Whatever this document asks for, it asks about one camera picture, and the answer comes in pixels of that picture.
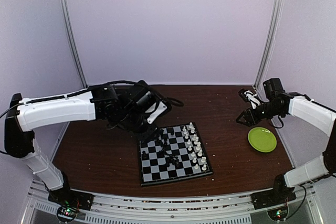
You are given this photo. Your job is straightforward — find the black white chessboard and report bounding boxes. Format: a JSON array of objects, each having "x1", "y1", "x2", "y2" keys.
[{"x1": 138, "y1": 122, "x2": 213, "y2": 187}]

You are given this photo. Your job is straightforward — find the aluminium front rail frame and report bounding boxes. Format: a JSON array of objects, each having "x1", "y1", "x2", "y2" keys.
[{"x1": 22, "y1": 178, "x2": 320, "y2": 224}]

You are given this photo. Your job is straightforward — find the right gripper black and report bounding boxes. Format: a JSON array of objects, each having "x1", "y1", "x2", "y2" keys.
[{"x1": 236, "y1": 100, "x2": 282, "y2": 127}]

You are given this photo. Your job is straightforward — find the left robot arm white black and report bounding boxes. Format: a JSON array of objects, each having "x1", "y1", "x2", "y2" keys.
[{"x1": 2, "y1": 80, "x2": 169, "y2": 205}]

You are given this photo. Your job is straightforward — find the right aluminium corner post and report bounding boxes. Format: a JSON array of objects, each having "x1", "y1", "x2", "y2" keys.
[{"x1": 254, "y1": 0, "x2": 284, "y2": 90}]

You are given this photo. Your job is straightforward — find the white rook corner piece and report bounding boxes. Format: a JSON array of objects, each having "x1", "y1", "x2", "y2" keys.
[{"x1": 188, "y1": 122, "x2": 194, "y2": 130}]

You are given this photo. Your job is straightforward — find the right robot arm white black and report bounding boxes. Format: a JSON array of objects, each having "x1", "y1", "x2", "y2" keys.
[{"x1": 236, "y1": 78, "x2": 335, "y2": 204}]

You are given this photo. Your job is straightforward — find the green plate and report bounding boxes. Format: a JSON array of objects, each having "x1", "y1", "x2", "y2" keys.
[{"x1": 247, "y1": 127, "x2": 277, "y2": 153}]

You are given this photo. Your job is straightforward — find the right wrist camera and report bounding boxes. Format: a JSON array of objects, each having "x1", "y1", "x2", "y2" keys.
[{"x1": 238, "y1": 89, "x2": 261, "y2": 109}]

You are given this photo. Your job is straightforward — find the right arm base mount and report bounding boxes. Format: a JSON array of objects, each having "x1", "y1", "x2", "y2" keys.
[{"x1": 251, "y1": 174, "x2": 296, "y2": 221}]

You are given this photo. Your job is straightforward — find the black chess pieces pile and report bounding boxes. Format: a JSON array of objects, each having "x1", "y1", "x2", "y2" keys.
[{"x1": 154, "y1": 129, "x2": 180, "y2": 168}]

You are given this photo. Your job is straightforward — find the aluminium corner post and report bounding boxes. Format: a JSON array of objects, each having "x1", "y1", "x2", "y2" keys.
[
  {"x1": 254, "y1": 0, "x2": 284, "y2": 90},
  {"x1": 60, "y1": 0, "x2": 88, "y2": 88}
]

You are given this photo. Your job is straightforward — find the black pawn piece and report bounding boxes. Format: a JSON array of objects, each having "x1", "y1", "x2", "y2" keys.
[{"x1": 141, "y1": 151, "x2": 147, "y2": 159}]

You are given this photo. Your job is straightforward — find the left aluminium corner post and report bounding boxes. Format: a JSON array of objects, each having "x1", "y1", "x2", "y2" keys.
[{"x1": 60, "y1": 0, "x2": 88, "y2": 88}]

